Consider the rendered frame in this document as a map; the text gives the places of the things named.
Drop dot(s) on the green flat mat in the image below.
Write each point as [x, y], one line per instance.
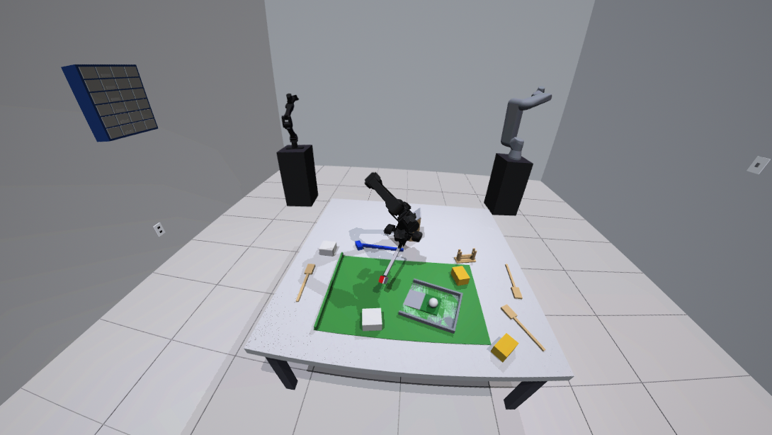
[356, 287]

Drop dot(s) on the yellow cube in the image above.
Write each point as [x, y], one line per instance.
[460, 275]
[504, 347]

